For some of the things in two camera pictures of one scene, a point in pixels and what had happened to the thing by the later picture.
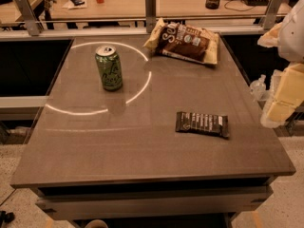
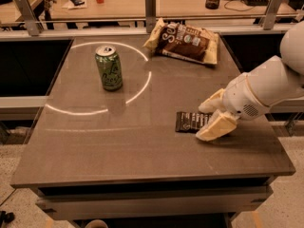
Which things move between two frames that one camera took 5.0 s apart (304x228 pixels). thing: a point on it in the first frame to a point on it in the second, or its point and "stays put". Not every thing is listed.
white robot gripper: [293, 37] to [241, 96]
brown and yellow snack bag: [183, 40] stays put
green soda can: [110, 68] stays put
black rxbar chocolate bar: [199, 123] stays put
